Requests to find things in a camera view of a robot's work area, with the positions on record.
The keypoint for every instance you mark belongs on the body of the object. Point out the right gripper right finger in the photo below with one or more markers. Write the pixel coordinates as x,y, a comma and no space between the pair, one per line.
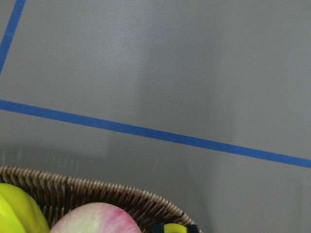
192,228

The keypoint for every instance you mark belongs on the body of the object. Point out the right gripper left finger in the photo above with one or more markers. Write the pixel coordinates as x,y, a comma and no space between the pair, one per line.
158,228

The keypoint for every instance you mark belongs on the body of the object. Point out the brown wicker basket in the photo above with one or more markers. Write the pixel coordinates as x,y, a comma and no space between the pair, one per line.
58,194

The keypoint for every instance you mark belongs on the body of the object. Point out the red yellow apple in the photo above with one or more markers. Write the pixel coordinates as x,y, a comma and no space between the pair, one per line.
96,217

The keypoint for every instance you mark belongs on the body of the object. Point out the yellow starfruit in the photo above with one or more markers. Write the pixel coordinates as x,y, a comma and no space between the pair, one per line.
19,213

